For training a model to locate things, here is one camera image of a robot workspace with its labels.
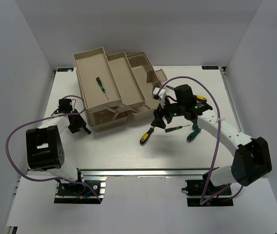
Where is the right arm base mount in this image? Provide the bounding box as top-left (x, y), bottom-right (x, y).
top-left (181, 180), bottom-right (234, 207)

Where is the yellow-black screwdriver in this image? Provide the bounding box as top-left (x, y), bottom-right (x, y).
top-left (139, 127), bottom-right (155, 146)

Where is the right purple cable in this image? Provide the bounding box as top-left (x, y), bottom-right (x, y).
top-left (158, 76), bottom-right (245, 206)

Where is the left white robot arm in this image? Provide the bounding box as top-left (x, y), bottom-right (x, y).
top-left (26, 114), bottom-right (91, 195)

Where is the yellow-black file tool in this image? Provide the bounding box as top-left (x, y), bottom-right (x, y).
top-left (166, 85), bottom-right (207, 102)

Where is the beige tool box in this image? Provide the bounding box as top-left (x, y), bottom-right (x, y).
top-left (74, 47), bottom-right (167, 133)

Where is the aluminium table frame rail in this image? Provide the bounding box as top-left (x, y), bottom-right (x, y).
top-left (26, 66), bottom-right (260, 178)

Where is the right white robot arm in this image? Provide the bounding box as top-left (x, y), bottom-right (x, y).
top-left (151, 85), bottom-right (272, 195)

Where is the small green-black screwdriver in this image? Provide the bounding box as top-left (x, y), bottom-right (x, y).
top-left (96, 77), bottom-right (109, 99)
top-left (165, 124), bottom-right (190, 133)

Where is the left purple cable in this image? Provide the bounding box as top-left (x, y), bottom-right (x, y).
top-left (5, 95), bottom-right (102, 203)

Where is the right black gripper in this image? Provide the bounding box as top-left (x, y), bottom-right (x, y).
top-left (151, 96), bottom-right (185, 129)

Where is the purple cable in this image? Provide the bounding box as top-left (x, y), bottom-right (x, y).
top-left (5, 95), bottom-right (102, 203)
top-left (158, 76), bottom-right (245, 206)

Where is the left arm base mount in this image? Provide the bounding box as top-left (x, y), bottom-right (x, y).
top-left (54, 177), bottom-right (106, 204)

